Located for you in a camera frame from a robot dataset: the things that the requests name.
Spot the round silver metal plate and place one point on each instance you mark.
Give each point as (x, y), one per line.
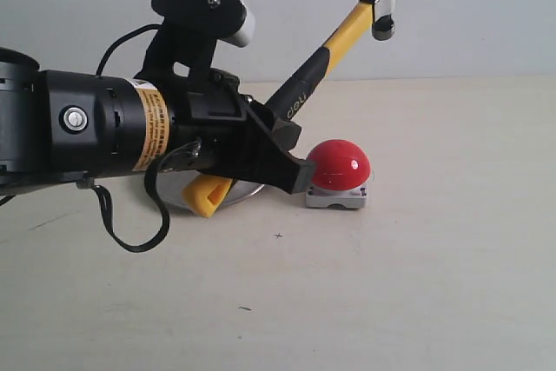
(201, 194)

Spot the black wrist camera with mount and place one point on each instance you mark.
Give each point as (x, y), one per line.
(189, 33)

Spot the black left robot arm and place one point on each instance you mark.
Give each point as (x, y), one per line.
(62, 127)

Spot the yellow black claw hammer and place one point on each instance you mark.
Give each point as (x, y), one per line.
(372, 16)

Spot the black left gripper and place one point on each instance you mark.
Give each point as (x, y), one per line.
(214, 131)

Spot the red dome push button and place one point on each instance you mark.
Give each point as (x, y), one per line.
(340, 179)

